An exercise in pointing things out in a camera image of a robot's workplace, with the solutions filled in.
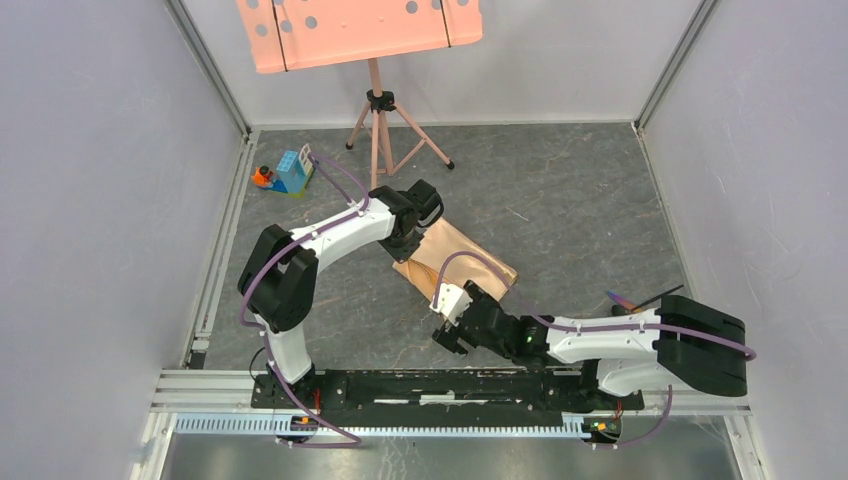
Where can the colourful toy brick house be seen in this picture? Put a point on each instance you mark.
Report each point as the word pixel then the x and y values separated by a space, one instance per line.
pixel 293 172

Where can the iridescent rainbow utensil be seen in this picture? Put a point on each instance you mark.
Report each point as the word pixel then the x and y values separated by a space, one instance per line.
pixel 621 302

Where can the orange toy figure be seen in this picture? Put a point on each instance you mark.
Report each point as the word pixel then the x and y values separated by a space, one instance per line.
pixel 263 177

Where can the pink music stand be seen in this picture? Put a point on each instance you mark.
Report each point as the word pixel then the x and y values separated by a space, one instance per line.
pixel 287 36

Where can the aluminium frame rail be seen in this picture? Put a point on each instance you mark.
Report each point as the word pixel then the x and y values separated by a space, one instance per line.
pixel 222 391

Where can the black handled utensil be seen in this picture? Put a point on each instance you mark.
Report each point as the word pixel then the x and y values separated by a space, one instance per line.
pixel 616 311

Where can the peach satin napkin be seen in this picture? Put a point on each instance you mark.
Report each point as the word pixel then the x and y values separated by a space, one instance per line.
pixel 441 240

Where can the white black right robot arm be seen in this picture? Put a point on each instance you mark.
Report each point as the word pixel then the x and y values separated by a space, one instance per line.
pixel 679 343

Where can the grey slotted cable duct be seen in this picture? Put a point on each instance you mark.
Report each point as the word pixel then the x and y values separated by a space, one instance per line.
pixel 288 425

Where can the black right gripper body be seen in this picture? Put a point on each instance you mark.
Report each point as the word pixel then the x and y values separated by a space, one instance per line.
pixel 448 335

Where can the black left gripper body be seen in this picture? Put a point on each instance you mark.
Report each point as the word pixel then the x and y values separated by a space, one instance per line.
pixel 400 246

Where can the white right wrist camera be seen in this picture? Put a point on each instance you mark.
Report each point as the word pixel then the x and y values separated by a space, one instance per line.
pixel 450 301

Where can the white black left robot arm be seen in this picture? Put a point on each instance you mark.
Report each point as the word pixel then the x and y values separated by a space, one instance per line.
pixel 278 282

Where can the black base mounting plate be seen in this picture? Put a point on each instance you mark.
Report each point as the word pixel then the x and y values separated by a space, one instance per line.
pixel 511 397

